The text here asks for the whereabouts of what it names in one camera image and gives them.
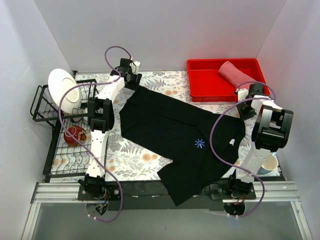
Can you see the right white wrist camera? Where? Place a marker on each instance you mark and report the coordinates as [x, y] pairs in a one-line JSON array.
[[242, 93]]

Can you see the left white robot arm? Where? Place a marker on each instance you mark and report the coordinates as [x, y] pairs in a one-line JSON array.
[[101, 119]]

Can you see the black t shirt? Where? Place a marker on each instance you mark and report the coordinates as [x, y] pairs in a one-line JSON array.
[[201, 145]]

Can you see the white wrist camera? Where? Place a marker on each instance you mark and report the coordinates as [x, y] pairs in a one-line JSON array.
[[242, 93], [135, 65]]

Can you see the blue ceramic mug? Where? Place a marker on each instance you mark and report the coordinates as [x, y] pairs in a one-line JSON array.
[[269, 165]]

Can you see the red floral bowl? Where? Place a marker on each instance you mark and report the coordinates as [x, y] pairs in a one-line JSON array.
[[78, 133]]

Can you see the black wire dish rack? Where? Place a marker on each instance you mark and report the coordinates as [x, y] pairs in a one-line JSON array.
[[62, 160]]

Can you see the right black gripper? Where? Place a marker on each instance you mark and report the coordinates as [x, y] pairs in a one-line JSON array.
[[244, 111]]

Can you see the red plastic bin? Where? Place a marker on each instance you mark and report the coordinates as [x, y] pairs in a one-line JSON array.
[[207, 85]]

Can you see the white patterned cup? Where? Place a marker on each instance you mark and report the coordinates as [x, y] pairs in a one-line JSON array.
[[85, 119]]

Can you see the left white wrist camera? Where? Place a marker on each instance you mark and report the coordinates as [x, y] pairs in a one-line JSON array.
[[135, 65]]

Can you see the white ceramic plate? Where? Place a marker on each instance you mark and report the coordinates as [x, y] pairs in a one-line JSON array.
[[59, 82]]

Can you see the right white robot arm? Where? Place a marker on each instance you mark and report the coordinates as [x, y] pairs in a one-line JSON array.
[[270, 132]]

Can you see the floral table mat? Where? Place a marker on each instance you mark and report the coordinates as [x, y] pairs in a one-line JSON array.
[[131, 162]]

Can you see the rolled pink t shirt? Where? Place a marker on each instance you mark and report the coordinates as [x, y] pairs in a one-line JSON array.
[[236, 77]]

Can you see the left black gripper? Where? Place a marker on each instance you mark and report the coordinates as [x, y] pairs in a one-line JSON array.
[[133, 80]]

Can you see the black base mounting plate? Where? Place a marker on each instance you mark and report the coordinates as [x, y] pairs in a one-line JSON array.
[[152, 195]]

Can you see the aluminium frame rail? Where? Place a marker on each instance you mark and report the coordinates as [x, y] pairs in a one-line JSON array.
[[56, 193]]

